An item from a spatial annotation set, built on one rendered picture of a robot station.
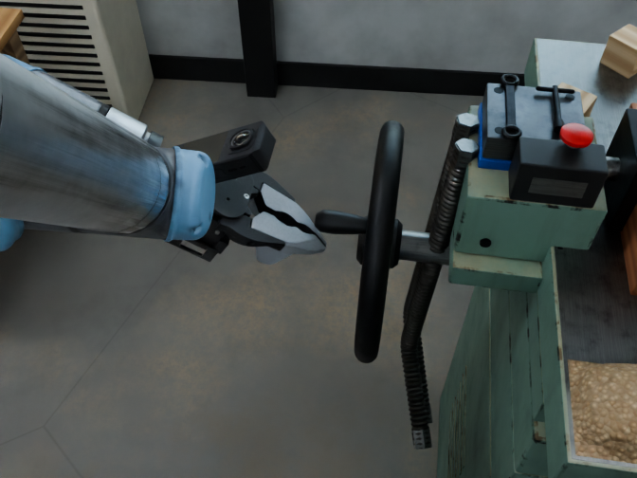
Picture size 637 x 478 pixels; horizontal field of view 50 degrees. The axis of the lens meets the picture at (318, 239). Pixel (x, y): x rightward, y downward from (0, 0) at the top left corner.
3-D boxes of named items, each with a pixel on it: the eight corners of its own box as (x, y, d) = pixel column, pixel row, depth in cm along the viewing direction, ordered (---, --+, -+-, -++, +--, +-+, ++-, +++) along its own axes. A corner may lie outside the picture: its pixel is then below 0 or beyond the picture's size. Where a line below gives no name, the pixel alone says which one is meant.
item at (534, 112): (478, 110, 74) (487, 68, 70) (581, 120, 73) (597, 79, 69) (477, 197, 66) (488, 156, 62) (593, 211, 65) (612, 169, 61)
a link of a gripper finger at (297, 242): (303, 267, 76) (229, 231, 73) (331, 241, 72) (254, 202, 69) (299, 289, 74) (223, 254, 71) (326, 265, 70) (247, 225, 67)
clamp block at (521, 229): (456, 159, 82) (468, 101, 75) (570, 172, 81) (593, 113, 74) (452, 255, 73) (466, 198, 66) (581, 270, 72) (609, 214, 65)
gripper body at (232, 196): (231, 214, 77) (132, 164, 73) (266, 171, 71) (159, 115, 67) (215, 267, 72) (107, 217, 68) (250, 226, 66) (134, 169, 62)
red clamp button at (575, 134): (556, 127, 65) (560, 119, 64) (590, 130, 64) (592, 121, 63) (559, 148, 63) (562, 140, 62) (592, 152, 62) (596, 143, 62)
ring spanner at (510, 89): (499, 75, 72) (500, 71, 71) (518, 77, 72) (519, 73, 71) (500, 139, 66) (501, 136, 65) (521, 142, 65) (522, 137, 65)
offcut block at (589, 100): (575, 134, 81) (584, 113, 78) (540, 119, 83) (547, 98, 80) (589, 117, 83) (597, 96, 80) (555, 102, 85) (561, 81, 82)
